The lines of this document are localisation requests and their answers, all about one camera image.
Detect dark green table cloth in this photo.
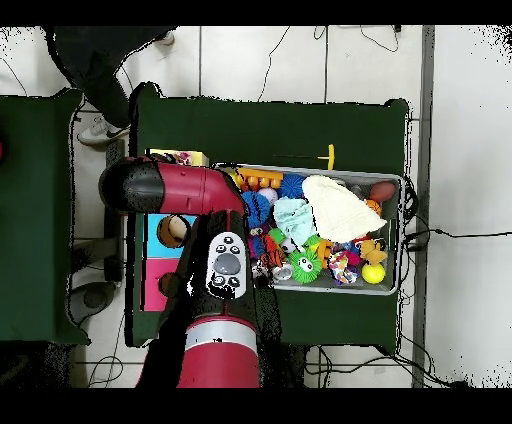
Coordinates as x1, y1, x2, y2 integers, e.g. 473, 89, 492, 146
127, 81, 411, 355
0, 87, 90, 346

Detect yellow T-handle hex key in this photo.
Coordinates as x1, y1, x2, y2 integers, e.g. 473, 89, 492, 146
273, 143, 336, 171

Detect green spiky ball with eyes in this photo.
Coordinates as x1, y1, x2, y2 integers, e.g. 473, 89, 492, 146
288, 248, 323, 285

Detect large blue spiky ball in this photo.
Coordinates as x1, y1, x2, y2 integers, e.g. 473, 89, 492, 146
240, 190, 272, 229

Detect dark rounded stand base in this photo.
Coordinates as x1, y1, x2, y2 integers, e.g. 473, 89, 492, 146
67, 280, 121, 326

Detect small blue spiky ball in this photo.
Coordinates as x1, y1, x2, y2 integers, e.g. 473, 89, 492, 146
277, 173, 306, 200

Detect cream waffle cloth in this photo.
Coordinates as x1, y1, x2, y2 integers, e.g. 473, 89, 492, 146
301, 174, 388, 244

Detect shallow silver mesh bin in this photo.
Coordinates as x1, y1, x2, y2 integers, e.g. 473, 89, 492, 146
215, 162, 404, 296

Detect brown plush toy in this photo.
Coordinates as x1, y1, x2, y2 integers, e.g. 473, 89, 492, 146
357, 238, 388, 266

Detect orange toy building brick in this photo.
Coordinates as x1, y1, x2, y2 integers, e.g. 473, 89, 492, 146
237, 167, 284, 191

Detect light blue waffle cloth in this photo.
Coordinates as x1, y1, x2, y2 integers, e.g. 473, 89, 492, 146
272, 196, 317, 247

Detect person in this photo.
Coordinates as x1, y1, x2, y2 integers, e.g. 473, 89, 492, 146
44, 25, 178, 148

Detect white baseball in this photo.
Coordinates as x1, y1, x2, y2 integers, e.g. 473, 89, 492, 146
257, 186, 279, 206

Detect thin black cable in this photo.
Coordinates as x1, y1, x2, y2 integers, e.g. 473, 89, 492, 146
257, 25, 292, 102

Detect black panel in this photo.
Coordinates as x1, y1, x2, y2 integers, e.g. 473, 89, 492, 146
103, 139, 128, 281

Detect wooden box with three holes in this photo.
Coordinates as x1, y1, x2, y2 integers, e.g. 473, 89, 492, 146
142, 148, 210, 312

